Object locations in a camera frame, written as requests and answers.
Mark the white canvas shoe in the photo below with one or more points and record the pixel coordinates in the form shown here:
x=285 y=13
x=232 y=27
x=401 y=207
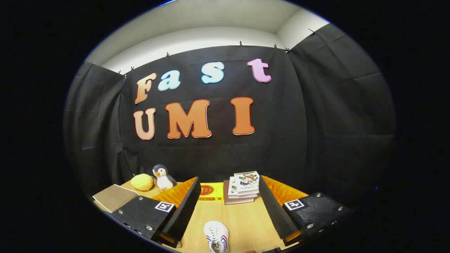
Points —
x=216 y=235

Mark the white illustrated cover book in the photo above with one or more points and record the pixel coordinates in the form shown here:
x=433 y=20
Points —
x=246 y=181

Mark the penguin plush toy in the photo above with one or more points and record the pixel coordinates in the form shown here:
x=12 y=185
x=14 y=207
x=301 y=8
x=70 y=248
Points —
x=163 y=181

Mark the yellow round plush toy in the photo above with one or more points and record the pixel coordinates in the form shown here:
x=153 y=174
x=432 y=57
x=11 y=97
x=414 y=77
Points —
x=142 y=182

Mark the yellow book with red circle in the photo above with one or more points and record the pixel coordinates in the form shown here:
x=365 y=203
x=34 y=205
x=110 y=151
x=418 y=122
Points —
x=216 y=191

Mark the brown cover book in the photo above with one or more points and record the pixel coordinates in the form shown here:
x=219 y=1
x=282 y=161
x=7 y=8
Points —
x=239 y=201

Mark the beige fabric storage box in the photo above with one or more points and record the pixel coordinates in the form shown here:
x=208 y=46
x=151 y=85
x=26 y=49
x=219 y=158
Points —
x=114 y=197

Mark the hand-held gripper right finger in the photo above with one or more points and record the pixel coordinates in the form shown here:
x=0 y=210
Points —
x=277 y=211

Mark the black backdrop cloth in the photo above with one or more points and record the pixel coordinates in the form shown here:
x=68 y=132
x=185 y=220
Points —
x=281 y=140

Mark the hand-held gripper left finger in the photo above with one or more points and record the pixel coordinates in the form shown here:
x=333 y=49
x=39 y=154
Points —
x=186 y=211

